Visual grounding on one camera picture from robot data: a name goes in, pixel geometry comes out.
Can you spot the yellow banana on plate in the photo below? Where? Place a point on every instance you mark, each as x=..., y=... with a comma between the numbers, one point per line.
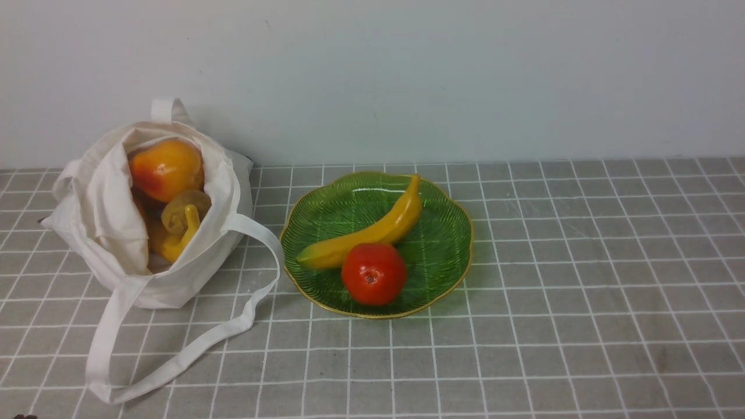
x=391, y=228

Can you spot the orange yellow mango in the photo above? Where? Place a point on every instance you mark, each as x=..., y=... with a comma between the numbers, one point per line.
x=167, y=169

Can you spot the white cloth tote bag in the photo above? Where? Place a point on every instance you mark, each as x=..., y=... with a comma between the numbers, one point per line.
x=96, y=216

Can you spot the brown kiwi fruit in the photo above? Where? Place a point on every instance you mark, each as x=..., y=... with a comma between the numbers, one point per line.
x=173, y=216

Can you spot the red tomato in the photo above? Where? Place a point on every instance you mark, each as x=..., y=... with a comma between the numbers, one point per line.
x=374, y=274

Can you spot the green glass plate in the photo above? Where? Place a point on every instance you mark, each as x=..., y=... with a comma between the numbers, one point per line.
x=438, y=251

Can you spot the yellow banana in bag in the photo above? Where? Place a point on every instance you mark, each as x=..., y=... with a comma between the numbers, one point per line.
x=168, y=246

